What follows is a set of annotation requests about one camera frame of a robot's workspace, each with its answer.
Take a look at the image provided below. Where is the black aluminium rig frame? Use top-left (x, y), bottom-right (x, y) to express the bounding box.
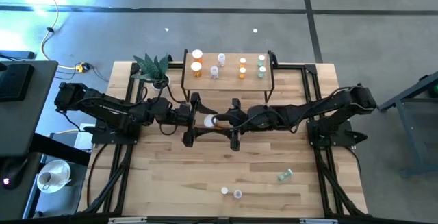
top-left (77, 60), bottom-right (370, 224)

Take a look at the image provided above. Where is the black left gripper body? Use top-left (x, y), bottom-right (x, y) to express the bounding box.
top-left (169, 92), bottom-right (202, 149)

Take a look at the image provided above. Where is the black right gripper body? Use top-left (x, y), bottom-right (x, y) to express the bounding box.
top-left (229, 97), bottom-right (272, 151)

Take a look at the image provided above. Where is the silver metal bracket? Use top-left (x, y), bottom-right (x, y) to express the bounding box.
top-left (108, 217), bottom-right (148, 224)
top-left (300, 218), bottom-right (339, 224)

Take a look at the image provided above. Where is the grey metal trolley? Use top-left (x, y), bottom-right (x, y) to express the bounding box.
top-left (376, 69), bottom-right (438, 179)

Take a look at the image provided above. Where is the white floor cable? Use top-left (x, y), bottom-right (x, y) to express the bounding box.
top-left (36, 0), bottom-right (78, 71)

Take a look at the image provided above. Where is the black flat box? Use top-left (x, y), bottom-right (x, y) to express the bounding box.
top-left (0, 62), bottom-right (35, 102)

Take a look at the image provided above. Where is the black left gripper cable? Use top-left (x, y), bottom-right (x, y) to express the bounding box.
top-left (138, 82), bottom-right (188, 136)

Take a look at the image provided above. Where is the black slim bar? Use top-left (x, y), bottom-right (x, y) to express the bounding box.
top-left (0, 49), bottom-right (37, 60)

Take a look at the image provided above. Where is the white cup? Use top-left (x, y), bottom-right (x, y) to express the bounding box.
top-left (37, 171), bottom-right (53, 190)

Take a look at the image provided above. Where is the wooden shelf black metal frame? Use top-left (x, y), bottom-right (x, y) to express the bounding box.
top-left (180, 48), bottom-right (276, 104)

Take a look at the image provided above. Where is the black cable bundle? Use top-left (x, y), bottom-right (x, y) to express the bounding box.
top-left (83, 144), bottom-right (135, 215)
top-left (314, 147), bottom-right (364, 216)

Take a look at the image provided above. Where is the green plant in white pot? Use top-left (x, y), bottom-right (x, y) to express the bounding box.
top-left (131, 53), bottom-right (172, 93)

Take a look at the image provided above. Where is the white paper box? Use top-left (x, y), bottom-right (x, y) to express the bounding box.
top-left (73, 123), bottom-right (95, 151)

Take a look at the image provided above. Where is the dark grey desk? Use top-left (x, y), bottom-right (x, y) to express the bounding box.
top-left (0, 59), bottom-right (59, 221)

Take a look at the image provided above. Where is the black desk crossbar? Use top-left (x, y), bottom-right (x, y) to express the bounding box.
top-left (31, 132), bottom-right (92, 167)

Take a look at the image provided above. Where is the black computer mouse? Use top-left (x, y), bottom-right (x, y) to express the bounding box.
top-left (0, 158), bottom-right (29, 190)

